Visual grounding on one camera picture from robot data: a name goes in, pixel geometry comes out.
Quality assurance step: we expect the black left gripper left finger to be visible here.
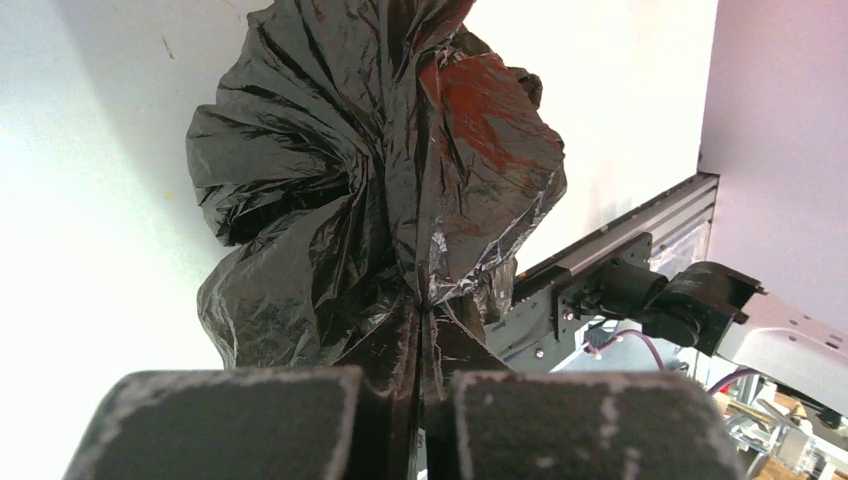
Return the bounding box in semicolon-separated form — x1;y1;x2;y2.
64;367;362;479

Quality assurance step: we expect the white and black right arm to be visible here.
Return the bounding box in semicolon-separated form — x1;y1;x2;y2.
557;259;847;416

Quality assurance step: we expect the black plastic trash bag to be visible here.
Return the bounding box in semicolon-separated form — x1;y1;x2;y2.
186;1;567;368

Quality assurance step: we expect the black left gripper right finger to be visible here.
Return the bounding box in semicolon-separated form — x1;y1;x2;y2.
450;371;746;479

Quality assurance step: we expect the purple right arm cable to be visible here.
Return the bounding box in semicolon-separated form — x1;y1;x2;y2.
586;329;763;397

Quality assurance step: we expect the aluminium frame rail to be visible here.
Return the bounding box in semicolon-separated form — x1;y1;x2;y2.
485;173;719;371

